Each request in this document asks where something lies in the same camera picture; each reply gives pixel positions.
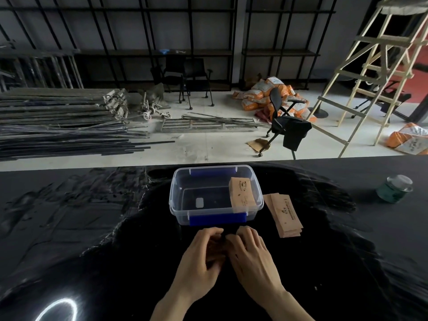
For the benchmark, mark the person's right hand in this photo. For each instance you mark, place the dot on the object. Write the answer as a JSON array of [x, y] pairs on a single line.
[[255, 267]]

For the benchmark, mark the person's left hand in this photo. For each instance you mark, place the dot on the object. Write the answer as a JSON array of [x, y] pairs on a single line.
[[195, 264]]

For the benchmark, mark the person's right thumb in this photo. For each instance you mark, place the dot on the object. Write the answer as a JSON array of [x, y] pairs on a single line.
[[231, 255]]

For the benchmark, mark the person's left thumb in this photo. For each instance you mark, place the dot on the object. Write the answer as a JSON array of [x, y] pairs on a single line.
[[215, 263]]

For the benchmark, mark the person's right forearm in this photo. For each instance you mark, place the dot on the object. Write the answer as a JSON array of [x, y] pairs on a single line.
[[289, 307]]

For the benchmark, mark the person's left forearm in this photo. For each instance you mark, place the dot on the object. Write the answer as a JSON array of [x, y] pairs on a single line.
[[174, 307]]

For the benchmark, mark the folded upright brown carton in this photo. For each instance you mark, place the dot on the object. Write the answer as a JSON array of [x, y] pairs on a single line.
[[242, 195]]

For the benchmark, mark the stack of flat brown cartons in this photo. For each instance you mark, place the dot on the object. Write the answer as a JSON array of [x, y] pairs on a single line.
[[284, 215]]

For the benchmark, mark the clear plastic box blue latches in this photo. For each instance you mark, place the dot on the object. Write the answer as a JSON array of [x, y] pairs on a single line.
[[200, 183]]

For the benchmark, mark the brown cardboard scrap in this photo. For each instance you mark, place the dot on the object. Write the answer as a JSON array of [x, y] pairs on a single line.
[[258, 144]]

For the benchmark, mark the flat metal frames with rods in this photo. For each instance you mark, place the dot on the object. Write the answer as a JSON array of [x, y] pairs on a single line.
[[207, 124]]

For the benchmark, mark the black cloth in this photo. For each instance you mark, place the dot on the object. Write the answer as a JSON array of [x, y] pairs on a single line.
[[296, 132]]

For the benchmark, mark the black office chair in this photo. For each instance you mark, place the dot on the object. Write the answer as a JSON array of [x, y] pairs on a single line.
[[277, 100]]

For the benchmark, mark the pile of orange sacks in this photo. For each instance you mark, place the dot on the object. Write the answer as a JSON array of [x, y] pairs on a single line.
[[257, 95]]

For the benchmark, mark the group of caster wheels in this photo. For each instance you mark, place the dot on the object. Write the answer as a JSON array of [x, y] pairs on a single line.
[[150, 111]]

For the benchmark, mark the round black table base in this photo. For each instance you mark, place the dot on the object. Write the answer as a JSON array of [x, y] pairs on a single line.
[[318, 113]]

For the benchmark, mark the green glass jar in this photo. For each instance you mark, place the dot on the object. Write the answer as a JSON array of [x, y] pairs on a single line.
[[394, 188]]

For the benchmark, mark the black wheeled chair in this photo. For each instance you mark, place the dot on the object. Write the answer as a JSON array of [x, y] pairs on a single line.
[[174, 68], [197, 68]]

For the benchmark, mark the pile of black metal rods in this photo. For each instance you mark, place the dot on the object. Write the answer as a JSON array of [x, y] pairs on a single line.
[[60, 143]]

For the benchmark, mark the narrow black metal shelf rack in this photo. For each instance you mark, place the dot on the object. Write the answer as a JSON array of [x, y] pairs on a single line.
[[281, 52]]

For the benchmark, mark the orange and white sack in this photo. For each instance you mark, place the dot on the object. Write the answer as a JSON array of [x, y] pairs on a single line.
[[409, 138]]

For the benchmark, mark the stack of metal scaffold frames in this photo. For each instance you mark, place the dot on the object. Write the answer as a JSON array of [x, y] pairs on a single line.
[[60, 103]]

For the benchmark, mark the wide black metal shelf rack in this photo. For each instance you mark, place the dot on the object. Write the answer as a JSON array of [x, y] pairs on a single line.
[[133, 52]]

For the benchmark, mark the black swivel chair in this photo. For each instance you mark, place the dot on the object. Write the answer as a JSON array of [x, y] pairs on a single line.
[[391, 96]]

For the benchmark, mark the leaning metal scaffold frames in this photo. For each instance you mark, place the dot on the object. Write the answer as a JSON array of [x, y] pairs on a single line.
[[40, 71]]

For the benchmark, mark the wooden stepladder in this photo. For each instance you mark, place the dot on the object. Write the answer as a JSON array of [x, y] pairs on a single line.
[[377, 40]]

